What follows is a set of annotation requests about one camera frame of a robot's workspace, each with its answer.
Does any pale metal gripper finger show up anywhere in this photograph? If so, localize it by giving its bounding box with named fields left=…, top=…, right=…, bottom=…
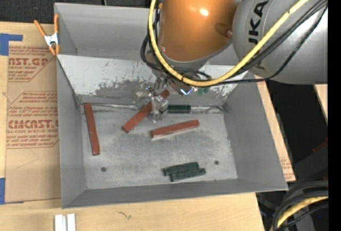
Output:
left=150, top=94, right=169, bottom=123
left=134, top=87, right=153, bottom=105

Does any red-brown block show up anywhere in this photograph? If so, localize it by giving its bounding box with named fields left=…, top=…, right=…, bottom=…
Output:
left=121, top=89, right=171, bottom=134
left=83, top=102, right=101, bottom=156
left=150, top=119, right=201, bottom=142

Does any dark green flat block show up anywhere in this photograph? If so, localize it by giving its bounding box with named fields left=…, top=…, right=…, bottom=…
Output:
left=167, top=104, right=192, bottom=114
left=169, top=168, right=207, bottom=182
left=162, top=161, right=200, bottom=177

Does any grey metal bin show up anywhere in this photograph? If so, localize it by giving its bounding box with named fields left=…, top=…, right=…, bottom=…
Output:
left=53, top=2, right=289, bottom=210

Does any brown cardboard board, red print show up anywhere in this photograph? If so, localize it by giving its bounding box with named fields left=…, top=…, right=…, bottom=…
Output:
left=0, top=21, right=297, bottom=205

